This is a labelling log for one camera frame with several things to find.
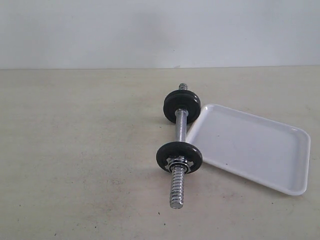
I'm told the chrome dumbbell bar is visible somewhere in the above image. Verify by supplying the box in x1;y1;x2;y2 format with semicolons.
169;82;192;210

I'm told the chrome spin-lock collar nut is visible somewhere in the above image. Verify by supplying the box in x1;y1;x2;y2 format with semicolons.
165;156;195;174

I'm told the black weight plate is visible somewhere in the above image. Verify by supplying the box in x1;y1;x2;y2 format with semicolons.
163;95;201;124
156;141;203;173
164;89;200;102

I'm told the white plastic tray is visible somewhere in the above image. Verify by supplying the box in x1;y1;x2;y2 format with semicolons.
186;104;311;196

